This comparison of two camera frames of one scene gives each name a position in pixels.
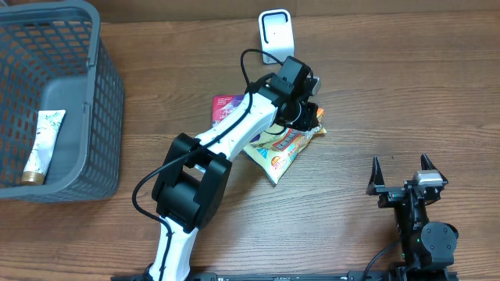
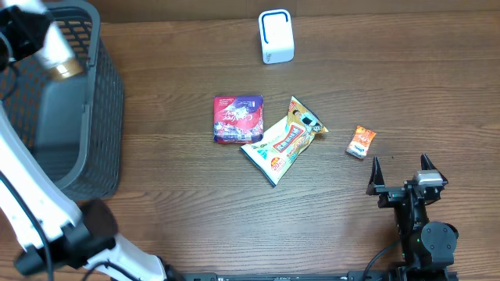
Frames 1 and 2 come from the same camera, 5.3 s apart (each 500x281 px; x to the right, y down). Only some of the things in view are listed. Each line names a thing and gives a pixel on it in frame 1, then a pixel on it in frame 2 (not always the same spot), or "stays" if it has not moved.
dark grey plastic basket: [53, 57] stays
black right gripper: [390, 194] stays
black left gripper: [308, 122] to [22, 20]
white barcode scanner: [276, 34] stays
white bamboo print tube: [49, 124] to [56, 56]
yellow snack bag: [280, 146] stays
